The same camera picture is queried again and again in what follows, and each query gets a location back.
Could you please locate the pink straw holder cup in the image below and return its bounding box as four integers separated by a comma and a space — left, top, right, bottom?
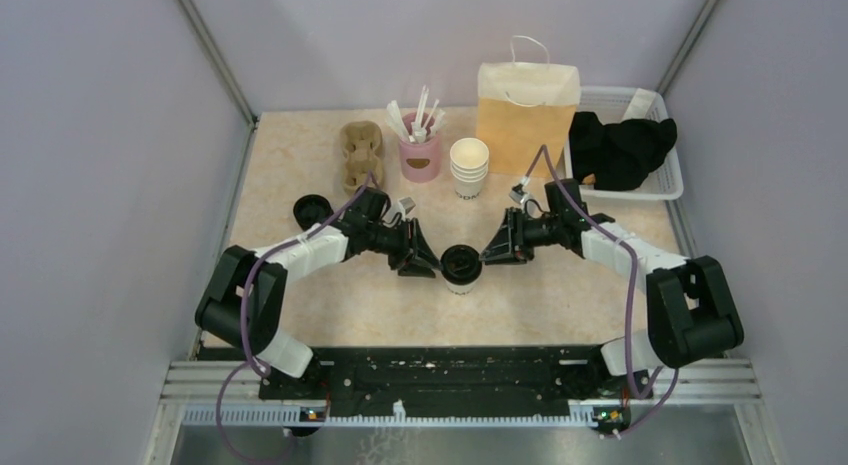
397, 133, 443, 183

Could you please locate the stack of black lids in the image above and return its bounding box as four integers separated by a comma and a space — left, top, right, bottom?
292, 194, 334, 231

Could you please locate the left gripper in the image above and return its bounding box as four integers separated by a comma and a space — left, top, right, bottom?
366, 217, 444, 278

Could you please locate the stack of white paper cups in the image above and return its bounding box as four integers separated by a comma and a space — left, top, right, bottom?
449, 138, 490, 200

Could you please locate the black cloth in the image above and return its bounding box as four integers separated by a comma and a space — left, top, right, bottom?
569, 112, 678, 192

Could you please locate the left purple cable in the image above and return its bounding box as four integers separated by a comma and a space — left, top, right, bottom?
215, 170, 382, 465

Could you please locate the black plastic cup lid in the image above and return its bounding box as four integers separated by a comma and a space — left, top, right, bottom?
440, 244, 483, 285

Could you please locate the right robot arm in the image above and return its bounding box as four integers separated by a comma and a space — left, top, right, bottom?
480, 179, 745, 397

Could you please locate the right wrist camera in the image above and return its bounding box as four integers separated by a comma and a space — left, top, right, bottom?
509, 176, 533, 207

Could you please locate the brown paper takeout bag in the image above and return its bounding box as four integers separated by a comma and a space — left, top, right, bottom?
475, 35, 582, 178

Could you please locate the brown pulp cup carrier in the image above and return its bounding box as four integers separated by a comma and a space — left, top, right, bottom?
340, 121, 385, 196

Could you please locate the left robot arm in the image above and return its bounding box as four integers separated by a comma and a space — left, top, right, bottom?
195, 186, 441, 399

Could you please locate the white paper coffee cup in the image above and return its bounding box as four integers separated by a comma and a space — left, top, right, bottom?
445, 281, 476, 295

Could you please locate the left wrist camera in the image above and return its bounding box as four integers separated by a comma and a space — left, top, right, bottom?
388, 197, 416, 224

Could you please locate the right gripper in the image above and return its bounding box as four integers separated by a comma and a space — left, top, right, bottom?
479, 207, 563, 266

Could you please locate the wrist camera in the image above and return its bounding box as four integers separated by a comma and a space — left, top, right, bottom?
388, 197, 416, 224
509, 176, 533, 207

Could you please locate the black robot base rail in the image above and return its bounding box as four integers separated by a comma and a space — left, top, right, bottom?
259, 345, 632, 420

